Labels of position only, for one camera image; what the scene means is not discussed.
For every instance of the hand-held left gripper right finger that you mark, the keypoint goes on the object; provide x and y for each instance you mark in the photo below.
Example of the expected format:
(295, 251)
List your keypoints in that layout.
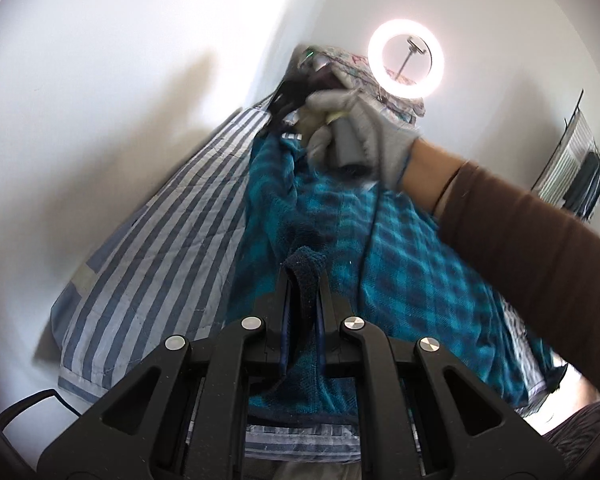
(324, 320)

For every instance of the folded floral quilt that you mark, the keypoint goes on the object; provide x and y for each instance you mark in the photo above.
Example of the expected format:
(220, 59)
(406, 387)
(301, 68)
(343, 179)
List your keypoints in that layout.
(402, 106)

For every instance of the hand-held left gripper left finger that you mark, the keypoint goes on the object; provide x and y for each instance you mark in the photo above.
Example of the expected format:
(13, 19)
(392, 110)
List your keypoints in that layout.
(284, 310)

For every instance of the teal plaid fleece jacket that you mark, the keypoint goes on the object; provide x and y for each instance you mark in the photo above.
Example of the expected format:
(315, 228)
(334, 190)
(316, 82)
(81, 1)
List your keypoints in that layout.
(405, 270)

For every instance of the person's right forearm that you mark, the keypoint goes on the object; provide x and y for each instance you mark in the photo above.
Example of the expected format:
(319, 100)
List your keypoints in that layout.
(530, 250)

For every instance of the black clothes drying rack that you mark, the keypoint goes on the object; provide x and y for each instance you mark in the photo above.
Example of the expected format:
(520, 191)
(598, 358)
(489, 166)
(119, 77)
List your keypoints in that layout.
(580, 155)

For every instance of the person's striped pants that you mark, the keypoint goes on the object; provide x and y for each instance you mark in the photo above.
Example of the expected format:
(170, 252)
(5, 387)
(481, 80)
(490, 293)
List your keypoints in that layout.
(580, 435)

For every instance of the person's right hand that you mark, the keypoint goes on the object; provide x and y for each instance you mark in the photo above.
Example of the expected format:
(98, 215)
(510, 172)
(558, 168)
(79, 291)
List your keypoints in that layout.
(382, 140)

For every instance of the blue striped bed quilt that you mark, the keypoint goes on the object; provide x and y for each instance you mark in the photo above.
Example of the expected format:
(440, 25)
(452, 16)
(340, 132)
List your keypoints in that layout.
(170, 240)

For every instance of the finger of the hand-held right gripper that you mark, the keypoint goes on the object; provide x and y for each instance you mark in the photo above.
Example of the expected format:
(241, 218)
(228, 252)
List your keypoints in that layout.
(276, 110)

